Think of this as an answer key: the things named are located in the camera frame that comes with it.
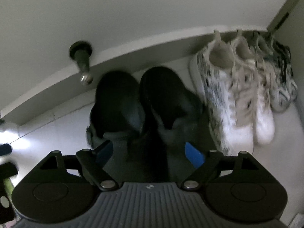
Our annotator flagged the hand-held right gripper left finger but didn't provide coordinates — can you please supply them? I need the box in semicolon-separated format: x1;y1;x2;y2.
33;140;120;191

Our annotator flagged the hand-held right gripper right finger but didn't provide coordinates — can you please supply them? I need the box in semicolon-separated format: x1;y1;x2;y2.
182;142;268;191

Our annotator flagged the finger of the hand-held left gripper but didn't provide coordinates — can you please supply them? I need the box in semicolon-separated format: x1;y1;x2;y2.
0;144;13;157
0;162;20;180

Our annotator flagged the black lined clog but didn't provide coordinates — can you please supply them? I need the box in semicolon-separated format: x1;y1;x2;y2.
140;66;209;183
85;71;146;183

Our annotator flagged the white patterned lace sneaker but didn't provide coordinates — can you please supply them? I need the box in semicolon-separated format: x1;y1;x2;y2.
231;28;276;145
189;30;254;156

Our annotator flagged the grey blue running sneaker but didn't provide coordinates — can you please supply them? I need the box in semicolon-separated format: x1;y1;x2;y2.
271;37;298;101
252;31;289;112

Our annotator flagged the orange carrot floor mat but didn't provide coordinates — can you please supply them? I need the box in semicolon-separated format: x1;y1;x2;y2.
0;178;17;219

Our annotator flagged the black wall door stopper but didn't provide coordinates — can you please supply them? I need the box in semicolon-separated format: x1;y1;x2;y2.
69;41;93;85

